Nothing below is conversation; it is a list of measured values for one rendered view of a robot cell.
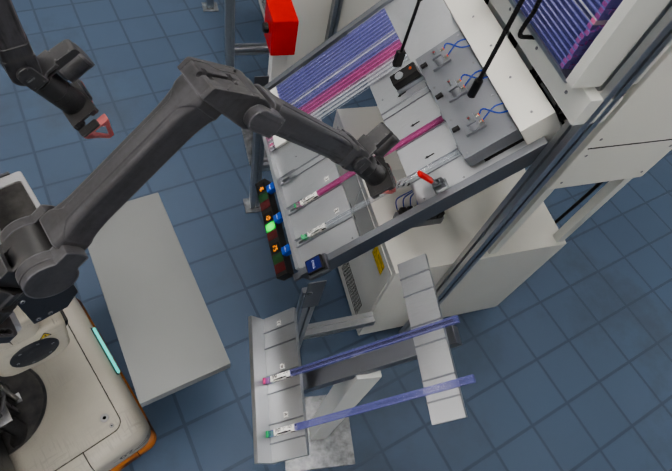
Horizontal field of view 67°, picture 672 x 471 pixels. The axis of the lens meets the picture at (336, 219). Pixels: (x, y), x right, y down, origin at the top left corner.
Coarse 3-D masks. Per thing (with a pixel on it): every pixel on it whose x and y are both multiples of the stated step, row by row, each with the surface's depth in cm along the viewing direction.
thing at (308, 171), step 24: (288, 144) 158; (288, 168) 155; (312, 168) 150; (336, 168) 145; (288, 192) 152; (312, 192) 147; (336, 192) 142; (312, 216) 144; (312, 240) 142; (336, 240) 137
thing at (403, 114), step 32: (416, 0) 148; (416, 32) 144; (448, 32) 138; (416, 64) 141; (384, 96) 143; (416, 96) 137; (416, 128) 134; (448, 128) 129; (416, 160) 131; (448, 160) 126; (416, 192) 128
